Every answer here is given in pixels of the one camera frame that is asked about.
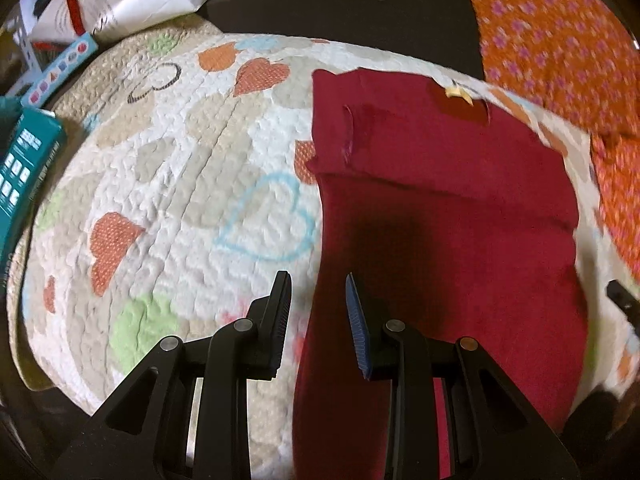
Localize teal box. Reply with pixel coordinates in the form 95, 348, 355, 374
0, 96, 67, 288

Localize dark red garment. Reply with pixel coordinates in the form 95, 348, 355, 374
292, 68, 589, 480

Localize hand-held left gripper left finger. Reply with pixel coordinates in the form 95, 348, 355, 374
52, 270, 293, 480

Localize white printed box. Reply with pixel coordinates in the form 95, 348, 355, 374
7, 2, 46, 96

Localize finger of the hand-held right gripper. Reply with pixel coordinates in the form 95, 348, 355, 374
606, 280, 640, 317

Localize orange floral cloth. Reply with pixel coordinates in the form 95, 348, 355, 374
456, 0, 640, 266

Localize light blue shapes box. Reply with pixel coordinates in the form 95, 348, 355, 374
21, 31, 99, 109

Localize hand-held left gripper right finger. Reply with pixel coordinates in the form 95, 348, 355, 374
345, 273, 582, 480

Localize heart print quilted blanket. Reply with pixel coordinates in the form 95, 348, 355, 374
6, 15, 640, 480

